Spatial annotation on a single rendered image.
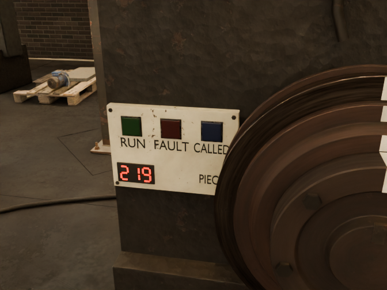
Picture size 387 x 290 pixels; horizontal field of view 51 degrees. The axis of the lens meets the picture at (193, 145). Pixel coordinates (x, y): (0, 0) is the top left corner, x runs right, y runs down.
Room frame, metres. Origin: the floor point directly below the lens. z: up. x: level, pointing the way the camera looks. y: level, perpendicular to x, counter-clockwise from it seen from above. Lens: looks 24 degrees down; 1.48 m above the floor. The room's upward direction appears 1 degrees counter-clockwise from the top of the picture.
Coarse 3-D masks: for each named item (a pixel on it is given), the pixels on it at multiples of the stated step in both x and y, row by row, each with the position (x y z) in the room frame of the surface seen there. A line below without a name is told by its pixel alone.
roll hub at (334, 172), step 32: (352, 160) 0.48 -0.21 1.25; (288, 192) 0.50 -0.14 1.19; (320, 192) 0.46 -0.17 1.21; (352, 192) 0.46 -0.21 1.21; (288, 224) 0.47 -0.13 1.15; (320, 224) 0.47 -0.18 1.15; (352, 224) 0.46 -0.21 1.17; (384, 224) 0.44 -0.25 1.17; (288, 256) 0.47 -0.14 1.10; (320, 256) 0.47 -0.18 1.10; (352, 256) 0.45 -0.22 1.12; (384, 256) 0.44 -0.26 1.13; (288, 288) 0.47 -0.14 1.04; (320, 288) 0.47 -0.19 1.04; (352, 288) 0.44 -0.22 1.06; (384, 288) 0.44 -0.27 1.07
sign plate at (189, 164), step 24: (120, 120) 0.75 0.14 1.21; (144, 120) 0.74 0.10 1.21; (192, 120) 0.72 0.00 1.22; (216, 120) 0.71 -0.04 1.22; (120, 144) 0.75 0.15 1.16; (144, 144) 0.74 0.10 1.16; (168, 144) 0.73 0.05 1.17; (192, 144) 0.72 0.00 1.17; (216, 144) 0.71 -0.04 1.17; (120, 168) 0.75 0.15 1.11; (168, 168) 0.73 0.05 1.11; (192, 168) 0.72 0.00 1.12; (216, 168) 0.71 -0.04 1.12; (192, 192) 0.72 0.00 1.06
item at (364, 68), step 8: (360, 64) 0.61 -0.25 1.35; (368, 64) 0.60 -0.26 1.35; (376, 64) 0.60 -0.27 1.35; (384, 64) 0.60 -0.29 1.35; (320, 72) 0.61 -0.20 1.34; (328, 72) 0.61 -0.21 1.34; (336, 72) 0.61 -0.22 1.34; (344, 72) 0.60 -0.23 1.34; (352, 72) 0.60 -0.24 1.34; (304, 80) 0.62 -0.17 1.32; (312, 80) 0.61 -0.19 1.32; (288, 88) 0.62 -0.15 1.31; (296, 88) 0.62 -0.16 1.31; (272, 96) 0.63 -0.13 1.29; (280, 96) 0.62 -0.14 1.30; (264, 104) 0.63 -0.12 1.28; (256, 112) 0.63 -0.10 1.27; (248, 120) 0.63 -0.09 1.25; (240, 128) 0.64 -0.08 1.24; (232, 144) 0.64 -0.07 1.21; (224, 160) 0.64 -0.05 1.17
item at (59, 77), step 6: (54, 72) 4.84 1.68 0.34; (60, 72) 4.90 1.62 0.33; (66, 72) 5.05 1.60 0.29; (54, 78) 4.77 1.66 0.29; (60, 78) 4.85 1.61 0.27; (66, 78) 4.95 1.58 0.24; (48, 84) 4.79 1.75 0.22; (54, 84) 4.78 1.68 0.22; (60, 84) 4.83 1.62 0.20; (66, 84) 4.96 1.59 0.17
